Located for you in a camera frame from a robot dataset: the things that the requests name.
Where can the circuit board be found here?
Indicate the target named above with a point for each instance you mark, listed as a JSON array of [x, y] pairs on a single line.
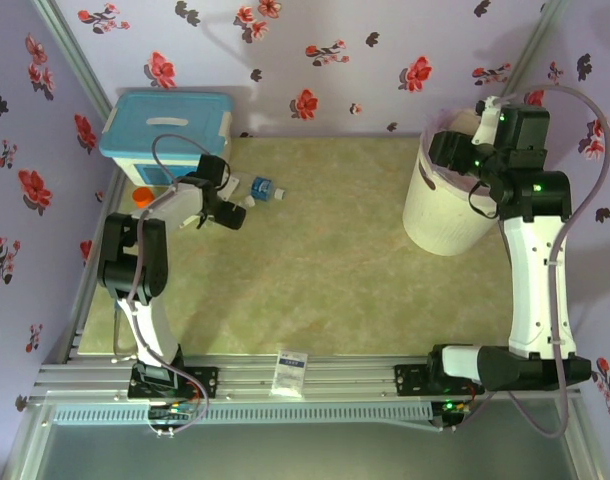
[[170, 412], [455, 406]]

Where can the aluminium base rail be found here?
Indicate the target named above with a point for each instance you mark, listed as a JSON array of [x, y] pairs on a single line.
[[345, 375]]

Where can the aluminium side rail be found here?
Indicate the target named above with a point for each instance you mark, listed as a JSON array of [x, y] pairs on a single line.
[[87, 300]]

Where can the right circuit board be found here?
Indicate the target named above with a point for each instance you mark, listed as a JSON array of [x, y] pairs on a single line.
[[455, 406]]

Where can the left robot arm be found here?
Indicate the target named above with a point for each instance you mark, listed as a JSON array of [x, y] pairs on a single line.
[[130, 260]]

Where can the orange plastic bottle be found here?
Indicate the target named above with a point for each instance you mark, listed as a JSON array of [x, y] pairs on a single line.
[[144, 196]]

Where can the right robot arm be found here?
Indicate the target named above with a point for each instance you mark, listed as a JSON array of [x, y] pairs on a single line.
[[535, 300]]

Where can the clear bottle blue label white cap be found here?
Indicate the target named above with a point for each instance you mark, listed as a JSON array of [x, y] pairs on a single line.
[[261, 187]]

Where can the storage box with blue lid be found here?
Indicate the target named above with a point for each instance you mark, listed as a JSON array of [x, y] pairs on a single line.
[[165, 120]]

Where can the left circuit board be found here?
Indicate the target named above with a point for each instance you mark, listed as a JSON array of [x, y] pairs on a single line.
[[170, 412]]

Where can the white packet with blue label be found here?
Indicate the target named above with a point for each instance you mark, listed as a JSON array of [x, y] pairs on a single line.
[[290, 370]]

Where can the white ribbed plastic bin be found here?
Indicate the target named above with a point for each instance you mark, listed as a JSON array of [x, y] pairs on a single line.
[[435, 220]]

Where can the aluminium corner post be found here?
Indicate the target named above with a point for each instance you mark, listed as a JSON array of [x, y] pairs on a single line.
[[532, 45], [75, 55]]

